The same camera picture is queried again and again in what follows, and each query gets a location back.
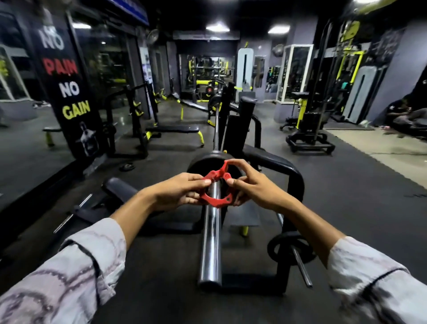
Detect black bench press rack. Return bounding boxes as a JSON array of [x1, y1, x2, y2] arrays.
[[218, 83, 306, 296]]

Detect person's left forearm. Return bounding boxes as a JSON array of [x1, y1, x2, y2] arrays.
[[109, 188, 157, 251]]

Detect person's right forearm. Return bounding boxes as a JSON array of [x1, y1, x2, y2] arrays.
[[278, 196, 346, 268]]

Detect large black weight plate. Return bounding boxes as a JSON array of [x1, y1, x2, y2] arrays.
[[186, 150, 245, 188]]

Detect person's left hand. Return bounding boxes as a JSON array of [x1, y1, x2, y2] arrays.
[[146, 172, 212, 213]]

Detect black weight plate on bar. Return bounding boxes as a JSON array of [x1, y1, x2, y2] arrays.
[[267, 231, 317, 266]]

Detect red barbell collar clamp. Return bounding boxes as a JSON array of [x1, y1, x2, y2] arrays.
[[199, 160, 236, 209]]

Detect person's right hand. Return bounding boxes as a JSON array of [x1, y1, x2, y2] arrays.
[[226, 158, 292, 214]]

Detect black cable machine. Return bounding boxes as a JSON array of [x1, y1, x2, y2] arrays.
[[285, 20, 336, 155]]

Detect grey bench pad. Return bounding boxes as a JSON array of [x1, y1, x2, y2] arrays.
[[226, 200, 261, 237]]

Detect black squat rack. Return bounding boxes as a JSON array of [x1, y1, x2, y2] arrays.
[[104, 83, 160, 160]]

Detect black flat bench yellow legs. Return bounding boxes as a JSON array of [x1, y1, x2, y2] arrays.
[[145, 124, 205, 148]]

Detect thin chrome bar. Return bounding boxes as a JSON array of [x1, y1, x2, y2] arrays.
[[276, 213, 314, 289], [53, 193, 93, 234]]

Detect black padded roller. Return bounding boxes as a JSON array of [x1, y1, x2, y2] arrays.
[[101, 177, 141, 204]]

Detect chrome barbell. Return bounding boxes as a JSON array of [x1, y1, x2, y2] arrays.
[[198, 106, 223, 290]]

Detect white patterned shirt sleeve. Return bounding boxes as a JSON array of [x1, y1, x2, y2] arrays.
[[0, 218, 127, 324], [326, 236, 427, 324]]

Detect yellow pull-up station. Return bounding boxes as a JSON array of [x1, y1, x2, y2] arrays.
[[334, 20, 366, 88]]

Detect blue sign board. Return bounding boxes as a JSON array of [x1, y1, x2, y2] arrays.
[[109, 0, 150, 26]]

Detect black slogan banner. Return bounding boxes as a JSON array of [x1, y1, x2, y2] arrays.
[[31, 13, 108, 161]]

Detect white glass display cabinet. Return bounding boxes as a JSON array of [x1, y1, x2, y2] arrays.
[[276, 44, 314, 105]]

